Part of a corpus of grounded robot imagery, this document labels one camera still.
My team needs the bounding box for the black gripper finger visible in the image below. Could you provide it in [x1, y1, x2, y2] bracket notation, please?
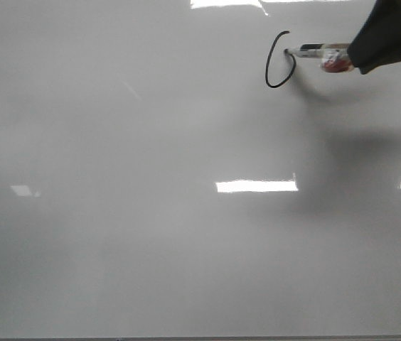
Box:
[347, 0, 401, 75]

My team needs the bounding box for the black whiteboard marker with label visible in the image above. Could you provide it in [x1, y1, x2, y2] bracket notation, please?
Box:
[284, 43, 354, 73]

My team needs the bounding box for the white glossy whiteboard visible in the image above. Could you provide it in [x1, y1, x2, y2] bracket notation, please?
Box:
[0, 1, 401, 338]

